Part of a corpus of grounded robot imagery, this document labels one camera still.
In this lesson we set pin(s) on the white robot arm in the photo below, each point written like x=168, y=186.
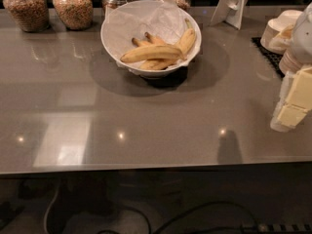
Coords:
x=302, y=38

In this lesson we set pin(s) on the front paper bowl stack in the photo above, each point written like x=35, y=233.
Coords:
x=292, y=60

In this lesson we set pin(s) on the paper bowl stack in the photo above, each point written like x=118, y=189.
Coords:
x=292, y=60
x=278, y=32

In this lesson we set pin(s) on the rear paper bowl stack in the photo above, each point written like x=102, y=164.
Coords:
x=278, y=32

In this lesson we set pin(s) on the white bowl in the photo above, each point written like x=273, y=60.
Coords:
x=113, y=43

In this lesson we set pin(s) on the black rubber mat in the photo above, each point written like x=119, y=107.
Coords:
x=272, y=58

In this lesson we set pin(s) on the white folded card stand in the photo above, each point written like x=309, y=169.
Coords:
x=229, y=11

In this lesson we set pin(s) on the white paper liner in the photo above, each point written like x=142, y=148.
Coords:
x=143, y=20

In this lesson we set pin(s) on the far left glass jar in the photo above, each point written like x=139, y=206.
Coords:
x=29, y=15

